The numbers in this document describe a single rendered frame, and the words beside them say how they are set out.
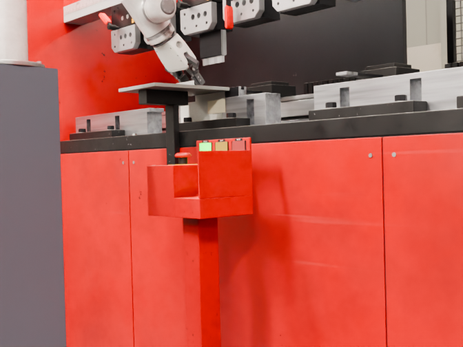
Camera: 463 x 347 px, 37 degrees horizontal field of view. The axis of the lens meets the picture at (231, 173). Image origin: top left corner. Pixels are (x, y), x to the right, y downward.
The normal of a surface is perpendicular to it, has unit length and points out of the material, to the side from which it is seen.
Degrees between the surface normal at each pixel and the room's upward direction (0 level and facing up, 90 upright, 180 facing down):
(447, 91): 90
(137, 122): 90
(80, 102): 90
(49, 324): 90
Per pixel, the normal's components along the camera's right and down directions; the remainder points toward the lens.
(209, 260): 0.66, 0.00
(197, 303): -0.75, 0.04
